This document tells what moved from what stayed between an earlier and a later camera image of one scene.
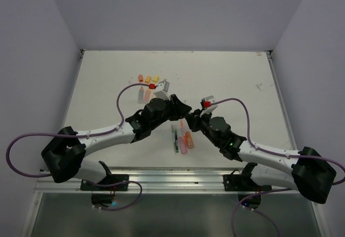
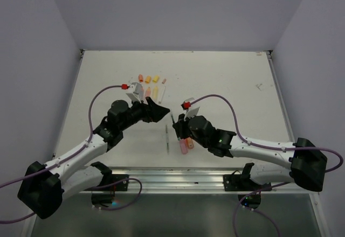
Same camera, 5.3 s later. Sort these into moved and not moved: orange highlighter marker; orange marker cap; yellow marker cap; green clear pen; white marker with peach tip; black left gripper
Moved: green clear pen; black left gripper
Not moved: yellow marker cap; white marker with peach tip; orange highlighter marker; orange marker cap
